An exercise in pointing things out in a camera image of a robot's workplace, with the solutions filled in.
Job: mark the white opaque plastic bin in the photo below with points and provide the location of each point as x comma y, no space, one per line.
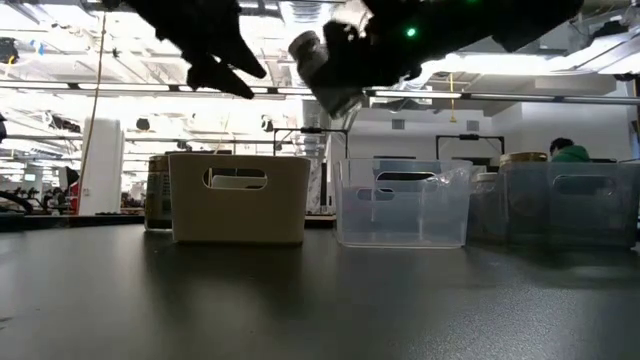
240,215

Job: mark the smoky grey transparent bin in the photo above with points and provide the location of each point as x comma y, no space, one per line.
585,215

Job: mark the person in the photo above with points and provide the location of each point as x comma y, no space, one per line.
570,152
73,182

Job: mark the wooden table border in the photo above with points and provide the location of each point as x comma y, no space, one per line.
320,217

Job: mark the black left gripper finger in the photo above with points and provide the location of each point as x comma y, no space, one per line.
245,61
220,80

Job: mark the black background machine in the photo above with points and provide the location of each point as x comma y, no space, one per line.
17,202

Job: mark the white building column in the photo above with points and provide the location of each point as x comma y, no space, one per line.
107,170

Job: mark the black table frame rail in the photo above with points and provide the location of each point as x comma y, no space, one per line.
75,222

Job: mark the silver ventilation duct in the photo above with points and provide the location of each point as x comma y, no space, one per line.
305,12

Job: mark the metal rig crossbar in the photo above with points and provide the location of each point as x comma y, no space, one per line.
550,99

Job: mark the black ceiling device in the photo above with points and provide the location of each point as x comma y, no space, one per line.
7,50

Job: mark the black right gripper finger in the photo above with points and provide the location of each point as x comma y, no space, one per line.
355,65

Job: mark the black hanging camera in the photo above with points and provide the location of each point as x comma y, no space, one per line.
267,124
143,124

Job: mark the clear plastic bin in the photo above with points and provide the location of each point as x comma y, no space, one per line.
400,220

